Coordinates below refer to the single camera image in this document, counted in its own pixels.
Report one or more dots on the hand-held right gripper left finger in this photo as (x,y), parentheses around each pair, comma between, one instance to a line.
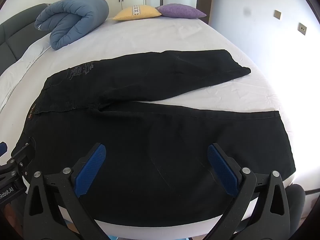
(92,171)

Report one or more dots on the black pants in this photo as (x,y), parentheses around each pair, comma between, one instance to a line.
(150,142)

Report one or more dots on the yellow pillow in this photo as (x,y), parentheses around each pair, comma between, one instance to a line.
(136,13)

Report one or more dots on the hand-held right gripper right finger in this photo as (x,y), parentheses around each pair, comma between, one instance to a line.
(222,171)

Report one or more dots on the dark brown door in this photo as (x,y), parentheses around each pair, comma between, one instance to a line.
(203,2)

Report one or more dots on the purple pillow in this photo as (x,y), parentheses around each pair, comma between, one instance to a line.
(180,11)

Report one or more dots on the white pillow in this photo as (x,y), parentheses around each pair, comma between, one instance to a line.
(35,51)

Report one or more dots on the grey padded headboard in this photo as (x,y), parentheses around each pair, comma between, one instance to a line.
(15,30)

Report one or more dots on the rolled blue duvet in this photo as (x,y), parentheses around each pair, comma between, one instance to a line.
(72,17)

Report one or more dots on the wall socket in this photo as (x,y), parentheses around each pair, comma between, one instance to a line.
(277,14)
(302,29)

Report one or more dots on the person's grey trouser leg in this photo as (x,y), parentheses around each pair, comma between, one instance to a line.
(296,205)

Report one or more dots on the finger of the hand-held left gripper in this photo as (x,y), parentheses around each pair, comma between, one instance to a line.
(2,149)
(21,158)

